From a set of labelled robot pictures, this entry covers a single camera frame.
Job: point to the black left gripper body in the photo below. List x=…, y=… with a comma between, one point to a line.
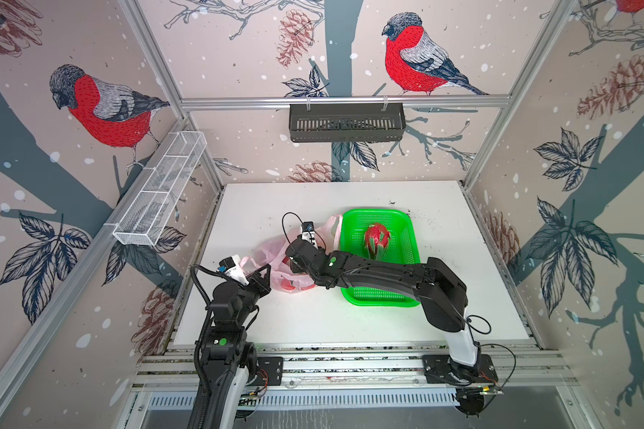
x=249, y=296

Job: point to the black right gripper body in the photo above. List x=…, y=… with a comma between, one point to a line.
x=295, y=265

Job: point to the pink plastic fruit bag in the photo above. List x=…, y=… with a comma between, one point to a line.
x=285, y=276

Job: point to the red dragon fruit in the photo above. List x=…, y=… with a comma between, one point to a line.
x=376, y=240

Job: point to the green plastic basket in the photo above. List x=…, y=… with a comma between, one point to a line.
x=403, y=249

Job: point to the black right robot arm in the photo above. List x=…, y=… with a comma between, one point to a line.
x=440, y=292

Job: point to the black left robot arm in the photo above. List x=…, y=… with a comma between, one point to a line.
x=223, y=358

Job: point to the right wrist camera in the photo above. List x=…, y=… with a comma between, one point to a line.
x=308, y=233

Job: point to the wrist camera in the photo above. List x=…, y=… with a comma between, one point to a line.
x=308, y=233
x=232, y=267

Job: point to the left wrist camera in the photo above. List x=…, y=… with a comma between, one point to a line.
x=232, y=267

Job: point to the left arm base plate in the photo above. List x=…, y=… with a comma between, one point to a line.
x=269, y=372

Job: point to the aluminium rail frame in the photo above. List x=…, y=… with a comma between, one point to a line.
x=384, y=377

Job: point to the white wire mesh shelf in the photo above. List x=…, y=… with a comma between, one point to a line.
x=152, y=207

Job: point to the black hanging wall basket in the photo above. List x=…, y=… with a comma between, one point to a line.
x=327, y=123

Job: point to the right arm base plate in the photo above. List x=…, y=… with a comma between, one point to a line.
x=440, y=369

